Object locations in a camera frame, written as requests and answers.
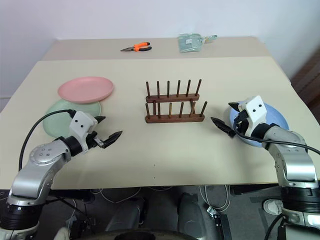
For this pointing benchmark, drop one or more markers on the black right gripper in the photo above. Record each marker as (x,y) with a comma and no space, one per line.
(241,123)

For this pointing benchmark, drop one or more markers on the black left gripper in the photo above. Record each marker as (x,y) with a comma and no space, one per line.
(93,141)

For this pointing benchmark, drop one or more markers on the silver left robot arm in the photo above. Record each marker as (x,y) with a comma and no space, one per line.
(37,167)

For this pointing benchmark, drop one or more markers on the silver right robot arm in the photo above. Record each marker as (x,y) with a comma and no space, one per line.
(292,160)

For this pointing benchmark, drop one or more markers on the wooden dish rack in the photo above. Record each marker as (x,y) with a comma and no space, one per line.
(175,118)

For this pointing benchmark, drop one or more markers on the blue plate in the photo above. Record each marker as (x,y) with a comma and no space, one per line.
(273,115)

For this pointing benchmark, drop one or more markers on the pink plate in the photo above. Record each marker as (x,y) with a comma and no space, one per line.
(85,88)

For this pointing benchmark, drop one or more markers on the green plate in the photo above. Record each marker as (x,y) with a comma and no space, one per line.
(57,120)

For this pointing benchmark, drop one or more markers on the pale green packet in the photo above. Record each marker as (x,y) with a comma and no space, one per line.
(190,43)

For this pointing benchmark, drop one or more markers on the brown wooden cabinet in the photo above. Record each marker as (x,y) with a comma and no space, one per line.
(308,82)

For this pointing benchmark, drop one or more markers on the dark rounded grey shape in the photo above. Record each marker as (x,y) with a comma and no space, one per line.
(191,212)
(127,215)

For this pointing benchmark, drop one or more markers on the orange black pliers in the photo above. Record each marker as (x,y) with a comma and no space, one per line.
(141,47)

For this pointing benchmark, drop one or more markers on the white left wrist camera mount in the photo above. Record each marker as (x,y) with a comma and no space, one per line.
(81,123)

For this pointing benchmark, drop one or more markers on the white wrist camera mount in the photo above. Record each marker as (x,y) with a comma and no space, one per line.
(81,123)
(256,110)

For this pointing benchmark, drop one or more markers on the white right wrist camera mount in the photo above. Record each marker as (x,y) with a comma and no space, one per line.
(256,110)

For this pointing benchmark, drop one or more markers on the black metal bracket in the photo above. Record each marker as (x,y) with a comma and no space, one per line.
(222,225)

